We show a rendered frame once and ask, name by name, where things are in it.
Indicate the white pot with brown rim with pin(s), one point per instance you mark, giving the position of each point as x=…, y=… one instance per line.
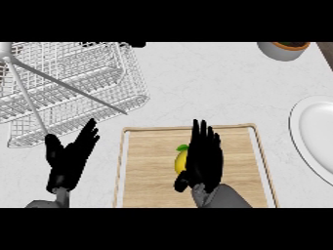
x=284, y=50

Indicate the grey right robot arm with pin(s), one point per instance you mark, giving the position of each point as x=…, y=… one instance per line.
x=219, y=197

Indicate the small black object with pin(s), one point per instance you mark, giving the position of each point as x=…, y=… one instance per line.
x=138, y=44

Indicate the wooden tray with white rim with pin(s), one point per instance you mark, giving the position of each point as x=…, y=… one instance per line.
x=154, y=169

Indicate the yellow lemon with green leaf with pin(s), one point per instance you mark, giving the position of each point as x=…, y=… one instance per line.
x=181, y=160

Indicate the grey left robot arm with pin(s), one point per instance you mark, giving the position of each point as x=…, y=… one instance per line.
x=58, y=199

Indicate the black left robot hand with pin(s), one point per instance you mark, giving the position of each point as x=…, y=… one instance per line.
x=67, y=159

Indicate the white round plate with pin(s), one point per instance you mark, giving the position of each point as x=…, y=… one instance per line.
x=325, y=140

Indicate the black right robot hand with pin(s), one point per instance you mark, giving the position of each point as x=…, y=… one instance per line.
x=206, y=156

